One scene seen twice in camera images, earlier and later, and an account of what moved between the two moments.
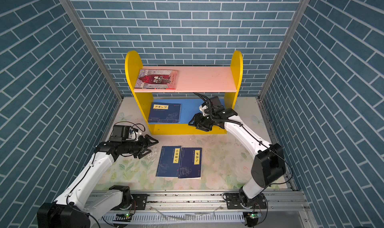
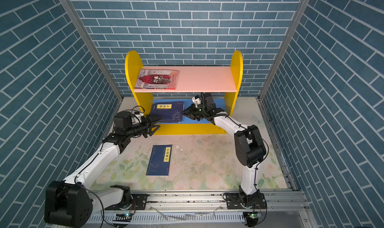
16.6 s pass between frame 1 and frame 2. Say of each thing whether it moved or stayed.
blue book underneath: moved
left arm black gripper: moved
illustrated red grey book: stayed
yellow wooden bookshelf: stayed
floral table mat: stayed
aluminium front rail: stayed
